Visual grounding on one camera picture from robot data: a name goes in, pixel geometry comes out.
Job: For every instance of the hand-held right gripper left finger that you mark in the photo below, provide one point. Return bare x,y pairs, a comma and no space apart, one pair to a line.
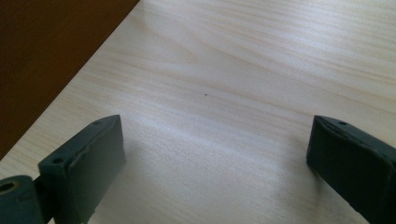
83,168

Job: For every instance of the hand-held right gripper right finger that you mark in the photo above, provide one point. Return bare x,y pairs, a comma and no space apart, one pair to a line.
351,161

